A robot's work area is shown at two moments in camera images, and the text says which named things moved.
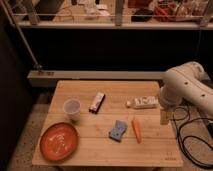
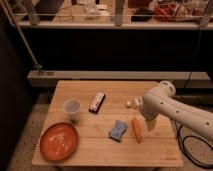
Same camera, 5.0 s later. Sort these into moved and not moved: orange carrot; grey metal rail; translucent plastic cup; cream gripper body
Moved: cream gripper body
Not moved: grey metal rail; orange carrot; translucent plastic cup
